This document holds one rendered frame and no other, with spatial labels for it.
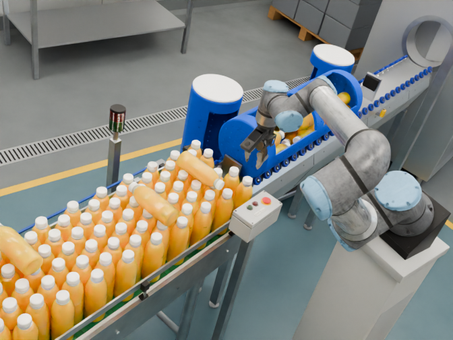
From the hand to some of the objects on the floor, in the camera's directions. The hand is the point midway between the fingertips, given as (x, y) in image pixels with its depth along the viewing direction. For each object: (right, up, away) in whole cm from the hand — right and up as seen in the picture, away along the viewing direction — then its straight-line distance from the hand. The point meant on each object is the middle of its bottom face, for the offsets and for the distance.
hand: (251, 163), depth 218 cm
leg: (-17, -79, +89) cm, 121 cm away
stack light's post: (-78, -74, +77) cm, 132 cm away
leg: (+109, -6, +220) cm, 246 cm away
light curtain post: (+94, -39, +173) cm, 201 cm away
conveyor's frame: (-82, -111, +30) cm, 141 cm away
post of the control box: (-19, -101, +62) cm, 120 cm away
